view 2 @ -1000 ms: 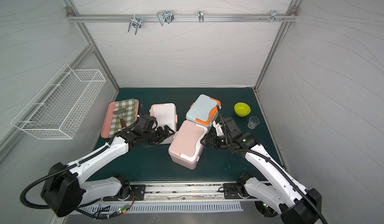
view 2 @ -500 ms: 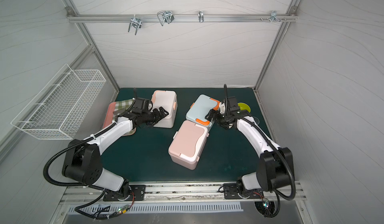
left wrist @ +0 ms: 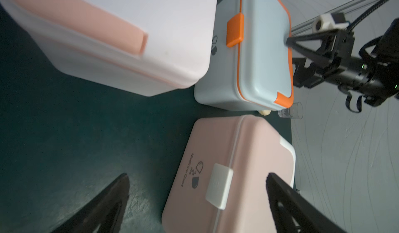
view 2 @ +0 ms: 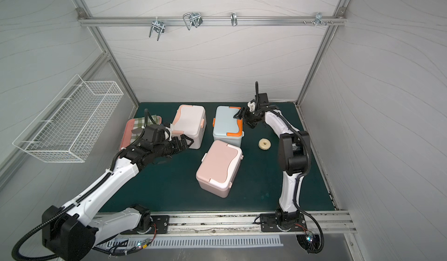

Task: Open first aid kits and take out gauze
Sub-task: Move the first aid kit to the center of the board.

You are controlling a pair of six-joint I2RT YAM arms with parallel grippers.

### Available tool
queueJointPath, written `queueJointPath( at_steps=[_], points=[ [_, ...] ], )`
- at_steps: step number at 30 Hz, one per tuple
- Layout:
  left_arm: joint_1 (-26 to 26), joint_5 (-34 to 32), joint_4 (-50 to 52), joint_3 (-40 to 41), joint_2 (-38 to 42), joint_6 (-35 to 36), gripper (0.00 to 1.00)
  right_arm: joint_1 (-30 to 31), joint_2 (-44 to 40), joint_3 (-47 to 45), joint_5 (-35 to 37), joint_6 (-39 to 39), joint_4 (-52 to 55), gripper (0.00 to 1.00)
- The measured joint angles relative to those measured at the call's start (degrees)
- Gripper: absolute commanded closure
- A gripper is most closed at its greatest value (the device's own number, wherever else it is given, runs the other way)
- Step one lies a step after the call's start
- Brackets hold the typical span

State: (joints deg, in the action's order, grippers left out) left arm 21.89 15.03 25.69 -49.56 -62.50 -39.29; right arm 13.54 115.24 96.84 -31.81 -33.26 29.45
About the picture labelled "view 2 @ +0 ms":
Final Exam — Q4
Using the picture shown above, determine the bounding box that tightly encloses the white peach first aid kit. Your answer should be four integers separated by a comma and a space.
171, 104, 207, 150

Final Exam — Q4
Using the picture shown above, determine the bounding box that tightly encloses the aluminium crossbar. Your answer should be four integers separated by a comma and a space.
78, 15, 347, 27

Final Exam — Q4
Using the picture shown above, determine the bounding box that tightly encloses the white wire basket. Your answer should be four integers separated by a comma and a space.
12, 75, 123, 163

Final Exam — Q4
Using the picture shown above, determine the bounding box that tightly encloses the pink tray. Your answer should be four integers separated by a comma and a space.
119, 115, 163, 151

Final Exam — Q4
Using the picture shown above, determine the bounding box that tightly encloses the blue orange first aid kit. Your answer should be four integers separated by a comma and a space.
213, 106, 244, 147

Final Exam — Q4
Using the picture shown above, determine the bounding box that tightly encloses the metal hook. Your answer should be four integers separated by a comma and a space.
149, 19, 165, 41
182, 12, 203, 30
230, 12, 237, 27
303, 12, 334, 26

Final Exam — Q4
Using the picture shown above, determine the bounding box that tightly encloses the pink first aid kit box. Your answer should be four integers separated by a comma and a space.
196, 141, 243, 198

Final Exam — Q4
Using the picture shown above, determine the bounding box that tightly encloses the green checkered cloth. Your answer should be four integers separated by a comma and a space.
131, 115, 161, 142

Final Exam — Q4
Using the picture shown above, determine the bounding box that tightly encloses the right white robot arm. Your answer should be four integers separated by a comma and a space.
234, 92, 325, 254

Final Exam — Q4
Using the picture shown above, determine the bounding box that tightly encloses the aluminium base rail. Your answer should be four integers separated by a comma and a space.
152, 210, 357, 237

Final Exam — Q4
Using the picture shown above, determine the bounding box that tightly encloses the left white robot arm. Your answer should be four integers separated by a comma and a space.
12, 124, 194, 261

